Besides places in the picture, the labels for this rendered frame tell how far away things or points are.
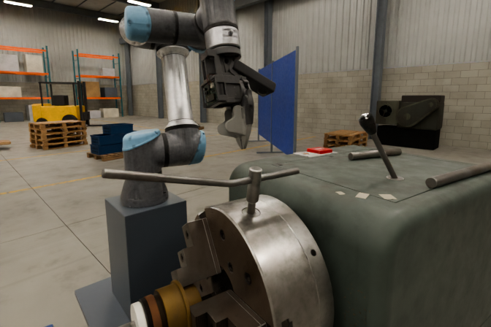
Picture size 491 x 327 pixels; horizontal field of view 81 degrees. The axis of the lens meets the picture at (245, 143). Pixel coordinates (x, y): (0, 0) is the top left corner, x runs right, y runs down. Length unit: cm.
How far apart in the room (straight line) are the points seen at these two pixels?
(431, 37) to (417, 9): 98
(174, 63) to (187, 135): 26
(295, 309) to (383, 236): 17
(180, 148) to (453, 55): 1002
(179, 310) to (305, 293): 20
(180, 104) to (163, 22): 37
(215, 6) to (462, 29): 1023
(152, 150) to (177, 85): 25
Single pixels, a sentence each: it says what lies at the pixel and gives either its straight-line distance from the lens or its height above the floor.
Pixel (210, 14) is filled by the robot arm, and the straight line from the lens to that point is 66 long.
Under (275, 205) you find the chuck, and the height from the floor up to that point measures 123.
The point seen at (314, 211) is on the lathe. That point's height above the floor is 122.
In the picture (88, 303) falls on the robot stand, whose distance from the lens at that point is 123.
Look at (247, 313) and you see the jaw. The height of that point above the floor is 111.
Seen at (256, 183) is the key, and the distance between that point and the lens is 49.
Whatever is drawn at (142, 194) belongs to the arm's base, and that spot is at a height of 114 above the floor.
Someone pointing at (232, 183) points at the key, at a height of 130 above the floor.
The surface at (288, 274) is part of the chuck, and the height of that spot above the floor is 117.
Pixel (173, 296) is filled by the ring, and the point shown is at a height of 112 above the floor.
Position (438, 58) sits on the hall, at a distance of 1070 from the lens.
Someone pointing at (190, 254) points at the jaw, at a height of 116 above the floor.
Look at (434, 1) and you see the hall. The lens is 1106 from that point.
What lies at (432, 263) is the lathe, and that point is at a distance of 65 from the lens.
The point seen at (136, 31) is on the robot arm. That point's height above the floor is 158.
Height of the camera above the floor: 144
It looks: 9 degrees down
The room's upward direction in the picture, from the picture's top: straight up
